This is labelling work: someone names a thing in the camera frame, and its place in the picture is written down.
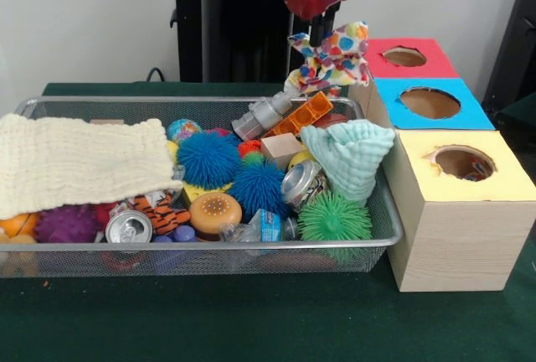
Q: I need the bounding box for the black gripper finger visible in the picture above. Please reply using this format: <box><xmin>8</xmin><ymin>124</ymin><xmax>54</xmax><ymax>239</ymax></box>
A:
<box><xmin>323</xmin><ymin>1</ymin><xmax>340</xmax><ymax>33</ymax></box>
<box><xmin>309</xmin><ymin>15</ymin><xmax>327</xmax><ymax>47</ymax></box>

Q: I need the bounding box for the colourful printed paper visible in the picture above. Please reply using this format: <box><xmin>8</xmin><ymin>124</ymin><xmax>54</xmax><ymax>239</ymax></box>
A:
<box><xmin>283</xmin><ymin>21</ymin><xmax>372</xmax><ymax>97</ymax></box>
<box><xmin>463</xmin><ymin>157</ymin><xmax>494</xmax><ymax>182</ymax></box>

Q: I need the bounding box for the light blue muslin cloth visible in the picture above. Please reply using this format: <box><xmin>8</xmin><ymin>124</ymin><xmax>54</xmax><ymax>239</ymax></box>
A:
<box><xmin>299</xmin><ymin>121</ymin><xmax>397</xmax><ymax>207</ymax></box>

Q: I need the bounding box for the cream muslin cloth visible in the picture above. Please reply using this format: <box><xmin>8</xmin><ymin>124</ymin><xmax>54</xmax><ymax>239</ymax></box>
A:
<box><xmin>0</xmin><ymin>112</ymin><xmax>184</xmax><ymax>220</ymax></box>

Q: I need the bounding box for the wooden box with three holes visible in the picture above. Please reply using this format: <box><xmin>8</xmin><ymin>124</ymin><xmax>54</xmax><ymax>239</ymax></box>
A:
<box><xmin>348</xmin><ymin>37</ymin><xmax>536</xmax><ymax>293</ymax></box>

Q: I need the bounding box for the orange toy block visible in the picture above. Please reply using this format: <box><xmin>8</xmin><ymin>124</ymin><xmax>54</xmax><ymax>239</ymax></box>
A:
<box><xmin>262</xmin><ymin>90</ymin><xmax>335</xmax><ymax>139</ymax></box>

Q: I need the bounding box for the silver grey plastic toy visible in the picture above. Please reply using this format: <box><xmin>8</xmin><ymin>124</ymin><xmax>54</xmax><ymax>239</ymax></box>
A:
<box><xmin>231</xmin><ymin>90</ymin><xmax>293</xmax><ymax>141</ymax></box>

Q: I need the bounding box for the crushed printed can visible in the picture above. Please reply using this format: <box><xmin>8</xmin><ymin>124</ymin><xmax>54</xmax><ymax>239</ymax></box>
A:
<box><xmin>280</xmin><ymin>159</ymin><xmax>332</xmax><ymax>212</ymax></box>

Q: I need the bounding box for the large blue spiky ball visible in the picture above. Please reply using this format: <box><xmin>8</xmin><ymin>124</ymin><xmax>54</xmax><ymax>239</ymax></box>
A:
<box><xmin>175</xmin><ymin>130</ymin><xmax>243</xmax><ymax>191</ymax></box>

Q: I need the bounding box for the green spiky ball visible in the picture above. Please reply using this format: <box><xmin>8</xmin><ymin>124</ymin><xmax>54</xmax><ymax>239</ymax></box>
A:
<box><xmin>297</xmin><ymin>190</ymin><xmax>373</xmax><ymax>242</ymax></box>

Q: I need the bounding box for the toy burger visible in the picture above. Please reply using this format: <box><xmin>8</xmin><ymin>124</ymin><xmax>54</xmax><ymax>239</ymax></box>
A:
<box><xmin>188</xmin><ymin>193</ymin><xmax>244</xmax><ymax>241</ymax></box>

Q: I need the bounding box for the green covered side table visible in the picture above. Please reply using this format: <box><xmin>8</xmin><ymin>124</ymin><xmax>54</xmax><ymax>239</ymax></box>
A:
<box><xmin>497</xmin><ymin>93</ymin><xmax>536</xmax><ymax>162</ymax></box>

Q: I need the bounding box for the silver drink can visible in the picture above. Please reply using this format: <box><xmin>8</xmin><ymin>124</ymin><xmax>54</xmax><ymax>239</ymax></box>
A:
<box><xmin>105</xmin><ymin>209</ymin><xmax>154</xmax><ymax>245</ymax></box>

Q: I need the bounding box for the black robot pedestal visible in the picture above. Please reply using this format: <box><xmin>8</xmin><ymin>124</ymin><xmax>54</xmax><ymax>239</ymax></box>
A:
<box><xmin>161</xmin><ymin>0</ymin><xmax>338</xmax><ymax>84</ymax></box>

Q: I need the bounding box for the wire mesh bin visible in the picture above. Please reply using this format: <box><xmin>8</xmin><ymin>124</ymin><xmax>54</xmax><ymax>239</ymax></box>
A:
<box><xmin>0</xmin><ymin>96</ymin><xmax>405</xmax><ymax>278</ymax></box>

